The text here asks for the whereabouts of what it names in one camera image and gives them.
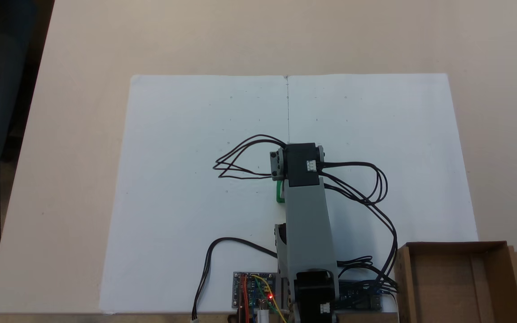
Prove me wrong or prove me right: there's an orange wire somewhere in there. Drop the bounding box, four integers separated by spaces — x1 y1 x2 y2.
239 275 251 323

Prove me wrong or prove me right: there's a brown cardboard box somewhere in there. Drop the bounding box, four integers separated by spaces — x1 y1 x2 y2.
392 241 517 323

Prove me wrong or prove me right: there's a black elbow motor cable loop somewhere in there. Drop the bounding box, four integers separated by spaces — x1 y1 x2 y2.
319 161 399 288

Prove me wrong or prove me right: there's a circuit board with coloured wires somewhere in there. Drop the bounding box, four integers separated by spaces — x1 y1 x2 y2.
232 271 280 311

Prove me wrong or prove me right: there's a yellow wire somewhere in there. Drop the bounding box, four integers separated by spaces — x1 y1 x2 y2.
251 275 287 323

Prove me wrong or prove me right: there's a black gripper motor cable loop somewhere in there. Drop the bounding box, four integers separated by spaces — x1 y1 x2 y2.
212 134 288 179

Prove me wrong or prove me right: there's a black base cable bundle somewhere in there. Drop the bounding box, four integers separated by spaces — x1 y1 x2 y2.
337 256 399 297

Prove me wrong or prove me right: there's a blue circuit board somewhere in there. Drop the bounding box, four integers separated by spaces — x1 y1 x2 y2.
338 281 383 312

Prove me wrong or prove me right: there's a long black power cable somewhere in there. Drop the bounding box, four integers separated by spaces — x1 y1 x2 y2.
191 237 280 323

